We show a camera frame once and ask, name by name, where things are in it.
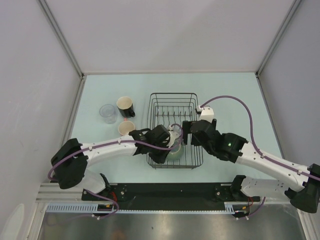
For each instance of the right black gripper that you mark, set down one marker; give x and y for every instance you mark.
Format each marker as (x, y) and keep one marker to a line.
(186, 124)

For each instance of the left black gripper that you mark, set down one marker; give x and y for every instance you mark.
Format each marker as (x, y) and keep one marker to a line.
(160, 158)

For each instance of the green glazed ceramic mug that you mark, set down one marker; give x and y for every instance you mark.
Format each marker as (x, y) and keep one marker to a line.
(176, 153)

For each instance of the dark wire dish rack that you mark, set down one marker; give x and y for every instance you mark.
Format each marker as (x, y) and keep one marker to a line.
(167, 108)

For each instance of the pink ceramic mug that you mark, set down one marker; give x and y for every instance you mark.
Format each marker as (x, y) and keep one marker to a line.
(126, 127)

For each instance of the black ceramic mug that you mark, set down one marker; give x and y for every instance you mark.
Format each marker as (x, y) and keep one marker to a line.
(125, 106)

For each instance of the clear faceted glass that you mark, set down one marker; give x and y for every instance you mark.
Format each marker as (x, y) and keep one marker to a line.
(108, 113)

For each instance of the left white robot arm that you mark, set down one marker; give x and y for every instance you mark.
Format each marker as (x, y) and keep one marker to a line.
(71, 164)

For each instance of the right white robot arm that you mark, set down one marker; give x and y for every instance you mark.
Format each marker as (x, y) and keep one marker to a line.
(298, 184)

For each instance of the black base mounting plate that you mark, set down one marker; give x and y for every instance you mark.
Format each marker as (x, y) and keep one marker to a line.
(194, 196)

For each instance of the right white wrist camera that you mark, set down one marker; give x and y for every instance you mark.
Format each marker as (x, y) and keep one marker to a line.
(205, 113)

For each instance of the white slotted cable duct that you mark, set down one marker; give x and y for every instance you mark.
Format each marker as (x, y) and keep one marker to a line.
(95, 208)

